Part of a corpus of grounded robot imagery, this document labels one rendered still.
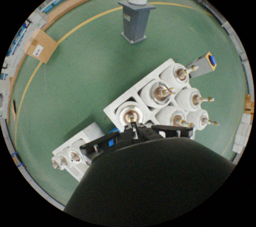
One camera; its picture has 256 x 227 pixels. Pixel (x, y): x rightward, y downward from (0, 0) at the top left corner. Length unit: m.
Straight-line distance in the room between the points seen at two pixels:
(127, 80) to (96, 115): 0.30
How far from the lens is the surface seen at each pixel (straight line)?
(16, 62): 2.33
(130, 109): 0.24
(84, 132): 0.40
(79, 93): 0.59
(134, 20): 0.51
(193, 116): 0.42
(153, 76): 0.35
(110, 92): 0.51
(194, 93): 0.36
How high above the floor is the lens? 0.50
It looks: 90 degrees down
